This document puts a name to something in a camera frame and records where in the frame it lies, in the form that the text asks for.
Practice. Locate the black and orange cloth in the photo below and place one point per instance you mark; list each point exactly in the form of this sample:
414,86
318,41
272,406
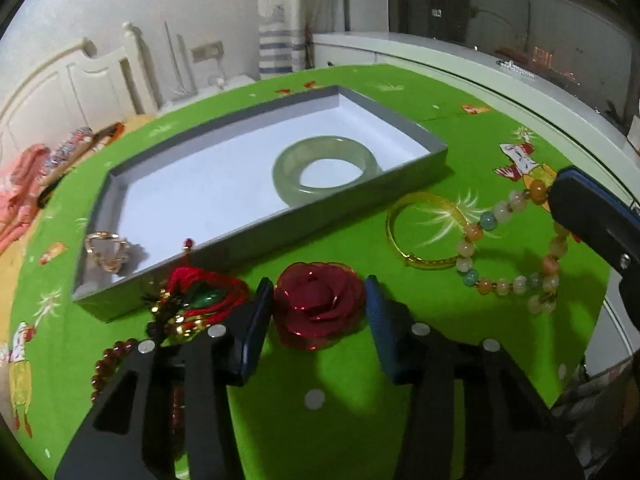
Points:
107,132

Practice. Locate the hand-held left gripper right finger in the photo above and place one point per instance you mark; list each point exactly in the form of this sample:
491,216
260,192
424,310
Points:
381,325

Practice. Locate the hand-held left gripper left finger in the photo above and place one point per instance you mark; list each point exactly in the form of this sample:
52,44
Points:
250,322

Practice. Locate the red foil rose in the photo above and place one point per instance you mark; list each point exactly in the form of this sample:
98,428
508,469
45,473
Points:
320,305

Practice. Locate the white low cabinet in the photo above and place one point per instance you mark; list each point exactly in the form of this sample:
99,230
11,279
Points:
450,55

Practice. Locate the white desk lamp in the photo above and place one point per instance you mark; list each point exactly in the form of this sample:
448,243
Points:
176,60

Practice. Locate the pale green jade bangle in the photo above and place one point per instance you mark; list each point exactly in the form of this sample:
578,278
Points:
287,180

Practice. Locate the white bed headboard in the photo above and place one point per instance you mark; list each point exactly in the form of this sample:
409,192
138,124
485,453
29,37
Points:
55,85

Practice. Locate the dark window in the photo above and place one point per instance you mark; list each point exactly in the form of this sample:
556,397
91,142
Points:
500,5

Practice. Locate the patterned round cushion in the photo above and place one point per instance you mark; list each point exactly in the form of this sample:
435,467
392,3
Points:
70,147

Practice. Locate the green printed cloth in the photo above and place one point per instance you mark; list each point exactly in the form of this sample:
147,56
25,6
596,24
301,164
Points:
310,375

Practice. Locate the white nightstand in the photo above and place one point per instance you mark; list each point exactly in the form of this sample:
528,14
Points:
235,81

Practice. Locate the wall socket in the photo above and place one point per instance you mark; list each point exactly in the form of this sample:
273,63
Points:
207,51

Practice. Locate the pink folded blanket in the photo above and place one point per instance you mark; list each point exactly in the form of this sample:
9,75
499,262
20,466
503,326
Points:
20,195

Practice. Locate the grey shallow box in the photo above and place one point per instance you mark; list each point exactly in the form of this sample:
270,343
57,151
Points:
210,185

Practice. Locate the gold bangle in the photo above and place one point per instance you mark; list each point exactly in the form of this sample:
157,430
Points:
395,245

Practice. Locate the printed striped curtain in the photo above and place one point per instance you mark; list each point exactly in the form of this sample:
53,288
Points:
280,20

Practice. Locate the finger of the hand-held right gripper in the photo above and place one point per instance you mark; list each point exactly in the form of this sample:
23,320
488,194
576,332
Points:
590,215

